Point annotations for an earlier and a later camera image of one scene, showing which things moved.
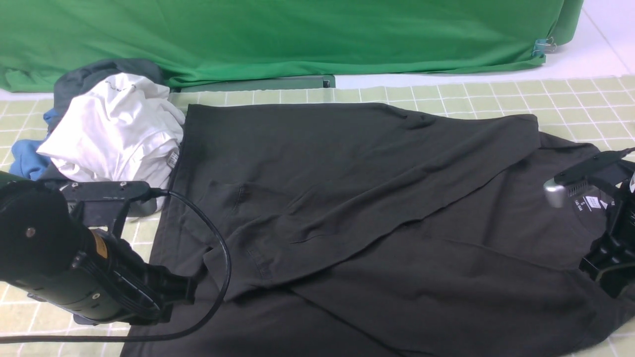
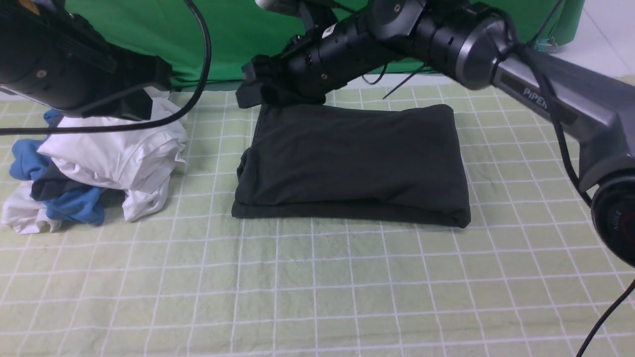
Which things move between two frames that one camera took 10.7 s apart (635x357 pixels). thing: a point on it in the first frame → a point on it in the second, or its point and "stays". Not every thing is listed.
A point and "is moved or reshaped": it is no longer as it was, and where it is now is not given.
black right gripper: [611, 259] → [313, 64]
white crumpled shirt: [119, 127] stays
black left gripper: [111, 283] → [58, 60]
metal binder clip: [541, 45] stays
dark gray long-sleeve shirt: [343, 231] is moved or reshaped
